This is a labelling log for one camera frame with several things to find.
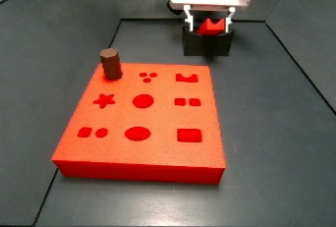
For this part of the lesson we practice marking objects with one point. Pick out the black curved fixture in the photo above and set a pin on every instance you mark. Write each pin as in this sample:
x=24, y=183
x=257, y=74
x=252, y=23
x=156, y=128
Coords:
x=205, y=45

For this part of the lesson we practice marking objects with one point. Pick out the red arch bar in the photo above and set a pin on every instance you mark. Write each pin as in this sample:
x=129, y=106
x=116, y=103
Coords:
x=210, y=28

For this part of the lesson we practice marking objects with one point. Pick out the red foam shape board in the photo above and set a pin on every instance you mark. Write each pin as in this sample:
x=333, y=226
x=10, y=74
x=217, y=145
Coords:
x=145, y=128

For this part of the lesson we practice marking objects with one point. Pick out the brown hexagonal peg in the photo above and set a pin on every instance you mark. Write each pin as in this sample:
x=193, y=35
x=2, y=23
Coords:
x=110, y=64

